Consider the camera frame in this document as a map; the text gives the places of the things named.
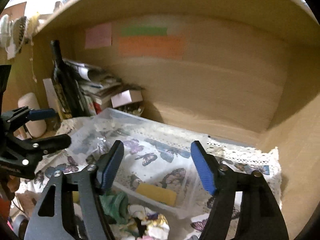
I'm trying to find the yellow sponge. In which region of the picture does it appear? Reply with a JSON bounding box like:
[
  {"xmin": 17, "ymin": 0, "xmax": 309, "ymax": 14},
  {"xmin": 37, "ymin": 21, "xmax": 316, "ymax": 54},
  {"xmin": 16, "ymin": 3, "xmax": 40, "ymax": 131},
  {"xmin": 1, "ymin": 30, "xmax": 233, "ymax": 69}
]
[{"xmin": 136, "ymin": 183, "xmax": 177, "ymax": 206}]

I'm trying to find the green sticky note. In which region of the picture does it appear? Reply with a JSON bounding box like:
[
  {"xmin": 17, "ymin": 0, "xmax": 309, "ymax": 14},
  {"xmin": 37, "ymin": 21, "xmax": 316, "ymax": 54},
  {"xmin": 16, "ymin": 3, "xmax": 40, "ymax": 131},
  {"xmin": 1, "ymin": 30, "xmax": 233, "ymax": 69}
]
[{"xmin": 121, "ymin": 26, "xmax": 167, "ymax": 37}]

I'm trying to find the clear plastic storage box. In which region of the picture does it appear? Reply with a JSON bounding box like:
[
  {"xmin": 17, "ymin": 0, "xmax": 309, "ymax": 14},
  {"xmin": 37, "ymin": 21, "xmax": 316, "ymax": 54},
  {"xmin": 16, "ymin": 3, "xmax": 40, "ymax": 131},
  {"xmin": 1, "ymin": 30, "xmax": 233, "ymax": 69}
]
[{"xmin": 68, "ymin": 108, "xmax": 210, "ymax": 218}]

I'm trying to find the cream roller with handle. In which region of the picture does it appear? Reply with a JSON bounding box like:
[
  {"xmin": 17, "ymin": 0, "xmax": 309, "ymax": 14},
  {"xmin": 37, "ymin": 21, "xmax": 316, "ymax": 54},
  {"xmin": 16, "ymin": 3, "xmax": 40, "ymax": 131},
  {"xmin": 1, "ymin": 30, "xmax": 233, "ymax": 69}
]
[{"xmin": 17, "ymin": 93, "xmax": 47, "ymax": 138}]

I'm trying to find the stack of papers and magazines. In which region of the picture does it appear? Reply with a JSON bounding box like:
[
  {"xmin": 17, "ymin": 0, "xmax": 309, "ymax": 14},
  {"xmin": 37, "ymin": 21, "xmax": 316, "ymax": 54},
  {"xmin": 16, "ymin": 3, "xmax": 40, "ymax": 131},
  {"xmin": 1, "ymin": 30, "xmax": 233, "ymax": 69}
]
[{"xmin": 63, "ymin": 58, "xmax": 122, "ymax": 116}]

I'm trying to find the dark wine bottle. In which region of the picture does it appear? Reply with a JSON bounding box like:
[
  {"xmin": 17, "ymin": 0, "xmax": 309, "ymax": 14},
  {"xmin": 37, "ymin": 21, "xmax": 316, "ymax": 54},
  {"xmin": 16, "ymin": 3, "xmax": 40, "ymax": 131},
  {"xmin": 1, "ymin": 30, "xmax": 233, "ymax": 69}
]
[{"xmin": 50, "ymin": 40, "xmax": 85, "ymax": 119}]

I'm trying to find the white card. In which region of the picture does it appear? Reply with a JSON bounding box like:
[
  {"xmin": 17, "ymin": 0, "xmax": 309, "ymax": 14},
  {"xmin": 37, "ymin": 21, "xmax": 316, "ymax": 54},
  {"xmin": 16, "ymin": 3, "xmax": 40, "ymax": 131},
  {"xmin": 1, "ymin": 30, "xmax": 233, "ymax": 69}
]
[{"xmin": 111, "ymin": 90, "xmax": 143, "ymax": 108}]

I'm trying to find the orange sticky note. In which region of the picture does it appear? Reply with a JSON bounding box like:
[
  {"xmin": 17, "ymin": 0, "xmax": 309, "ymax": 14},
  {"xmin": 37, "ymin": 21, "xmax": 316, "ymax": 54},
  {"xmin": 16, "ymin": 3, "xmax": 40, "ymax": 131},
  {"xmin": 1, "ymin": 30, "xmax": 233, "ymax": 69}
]
[{"xmin": 118, "ymin": 35, "xmax": 185, "ymax": 60}]

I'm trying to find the pink sticky note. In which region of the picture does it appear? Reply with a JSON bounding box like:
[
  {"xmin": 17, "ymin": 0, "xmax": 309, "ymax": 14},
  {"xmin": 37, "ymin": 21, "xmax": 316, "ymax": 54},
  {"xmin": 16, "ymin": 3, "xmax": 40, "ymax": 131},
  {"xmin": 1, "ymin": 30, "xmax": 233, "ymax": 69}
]
[{"xmin": 85, "ymin": 23, "xmax": 112, "ymax": 49}]

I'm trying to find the floral fabric piece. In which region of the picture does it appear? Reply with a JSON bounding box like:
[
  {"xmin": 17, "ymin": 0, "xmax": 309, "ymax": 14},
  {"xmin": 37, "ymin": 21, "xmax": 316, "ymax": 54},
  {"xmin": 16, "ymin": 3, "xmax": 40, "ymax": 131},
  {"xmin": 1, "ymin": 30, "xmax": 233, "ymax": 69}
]
[{"xmin": 109, "ymin": 204, "xmax": 171, "ymax": 240}]

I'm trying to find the butterfly print tablecloth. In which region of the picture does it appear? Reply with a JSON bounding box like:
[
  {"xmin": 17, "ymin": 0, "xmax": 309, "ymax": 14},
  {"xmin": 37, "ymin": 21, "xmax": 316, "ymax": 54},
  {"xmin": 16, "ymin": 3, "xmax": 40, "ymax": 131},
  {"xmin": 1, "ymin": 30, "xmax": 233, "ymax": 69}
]
[{"xmin": 16, "ymin": 112, "xmax": 281, "ymax": 239}]

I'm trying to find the green fabric piece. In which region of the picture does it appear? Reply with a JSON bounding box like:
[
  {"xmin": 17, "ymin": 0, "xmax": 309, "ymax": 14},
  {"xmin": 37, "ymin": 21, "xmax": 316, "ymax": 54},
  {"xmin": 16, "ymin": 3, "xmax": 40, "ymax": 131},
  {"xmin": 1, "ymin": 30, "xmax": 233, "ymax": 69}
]
[{"xmin": 99, "ymin": 191, "xmax": 129, "ymax": 225}]

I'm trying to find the wooden shelf unit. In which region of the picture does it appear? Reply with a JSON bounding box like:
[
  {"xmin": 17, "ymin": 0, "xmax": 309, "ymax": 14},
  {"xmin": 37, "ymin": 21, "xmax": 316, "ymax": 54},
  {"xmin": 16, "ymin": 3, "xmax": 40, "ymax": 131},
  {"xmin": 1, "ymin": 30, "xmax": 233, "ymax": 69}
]
[{"xmin": 34, "ymin": 0, "xmax": 319, "ymax": 238}]

